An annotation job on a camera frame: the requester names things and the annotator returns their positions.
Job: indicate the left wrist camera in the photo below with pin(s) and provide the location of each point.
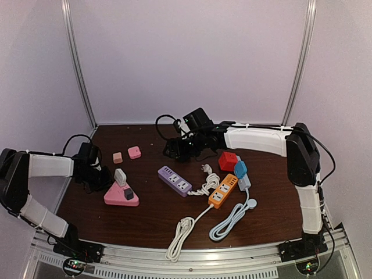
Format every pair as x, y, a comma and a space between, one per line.
88, 154

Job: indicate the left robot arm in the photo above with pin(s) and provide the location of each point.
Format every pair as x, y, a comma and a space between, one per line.
17, 167

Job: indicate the aluminium post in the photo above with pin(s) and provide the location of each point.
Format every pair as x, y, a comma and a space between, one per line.
71, 39
304, 50

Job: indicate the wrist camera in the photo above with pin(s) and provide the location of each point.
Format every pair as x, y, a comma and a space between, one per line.
196, 119
88, 154

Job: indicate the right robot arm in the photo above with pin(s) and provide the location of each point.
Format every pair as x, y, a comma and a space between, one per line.
294, 143

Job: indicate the left aluminium post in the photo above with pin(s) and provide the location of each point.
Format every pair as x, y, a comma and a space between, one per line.
71, 39

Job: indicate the aluminium front rail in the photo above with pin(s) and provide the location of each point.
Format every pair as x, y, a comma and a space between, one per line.
257, 261

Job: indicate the pink square plug adapter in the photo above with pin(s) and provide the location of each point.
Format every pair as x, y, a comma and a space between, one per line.
134, 152

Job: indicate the black charger plug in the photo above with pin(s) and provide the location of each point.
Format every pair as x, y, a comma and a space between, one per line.
128, 193

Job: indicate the white charger plug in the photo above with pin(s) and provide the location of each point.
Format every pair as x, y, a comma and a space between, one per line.
120, 177

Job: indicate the blue square plug adapter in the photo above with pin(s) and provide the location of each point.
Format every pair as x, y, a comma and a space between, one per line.
240, 169

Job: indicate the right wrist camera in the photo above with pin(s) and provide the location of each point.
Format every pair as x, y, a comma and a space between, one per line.
196, 119

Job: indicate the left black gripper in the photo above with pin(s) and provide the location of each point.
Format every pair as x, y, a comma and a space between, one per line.
106, 181

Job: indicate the red cube socket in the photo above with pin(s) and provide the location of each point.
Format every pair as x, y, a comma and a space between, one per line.
227, 161

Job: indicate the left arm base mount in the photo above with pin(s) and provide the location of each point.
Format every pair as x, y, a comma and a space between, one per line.
71, 246

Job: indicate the orange power strip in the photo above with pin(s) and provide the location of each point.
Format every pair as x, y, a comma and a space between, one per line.
222, 192

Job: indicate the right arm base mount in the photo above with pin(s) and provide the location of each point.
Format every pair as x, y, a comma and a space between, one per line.
309, 245

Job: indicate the right aluminium post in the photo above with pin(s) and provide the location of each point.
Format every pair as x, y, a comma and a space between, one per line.
304, 50

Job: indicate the beige pink plug adapter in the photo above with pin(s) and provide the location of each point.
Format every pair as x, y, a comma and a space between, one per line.
117, 158

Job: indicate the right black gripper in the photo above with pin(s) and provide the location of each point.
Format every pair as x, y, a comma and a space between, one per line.
171, 144

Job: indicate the light blue power strip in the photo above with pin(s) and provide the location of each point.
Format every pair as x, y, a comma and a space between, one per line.
244, 183

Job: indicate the purple power strip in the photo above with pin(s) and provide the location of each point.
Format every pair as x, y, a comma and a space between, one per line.
175, 181

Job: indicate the pink triangular socket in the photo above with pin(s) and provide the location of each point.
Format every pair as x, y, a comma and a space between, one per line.
115, 196

